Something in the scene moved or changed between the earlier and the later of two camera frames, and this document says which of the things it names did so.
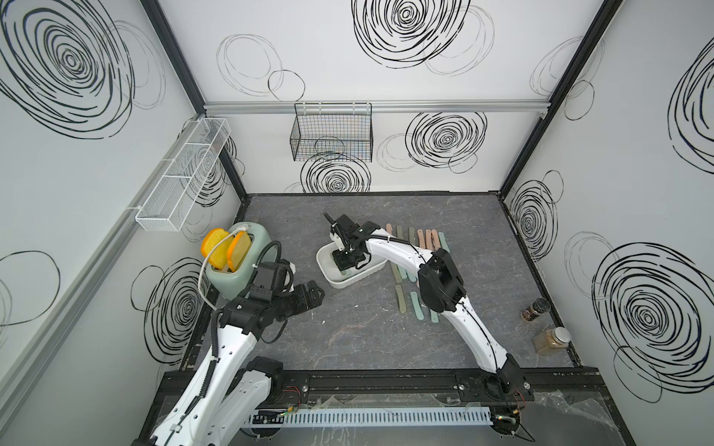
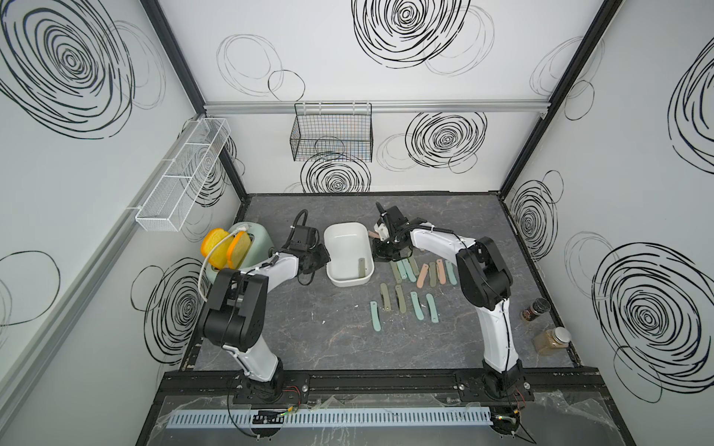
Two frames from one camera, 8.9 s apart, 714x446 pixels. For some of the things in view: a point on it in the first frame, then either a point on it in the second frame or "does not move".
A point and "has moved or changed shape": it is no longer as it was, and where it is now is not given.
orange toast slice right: x=239 y=249 does not move
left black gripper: x=304 y=302 -> x=323 y=257
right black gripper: x=341 y=264 -> x=376 y=249
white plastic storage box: x=342 y=279 has moved or changed shape
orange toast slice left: x=218 y=256 does not move
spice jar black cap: x=538 y=307 does not move
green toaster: x=235 y=284 does not move
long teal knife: x=416 y=305 does not move
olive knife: x=401 y=298 does not move
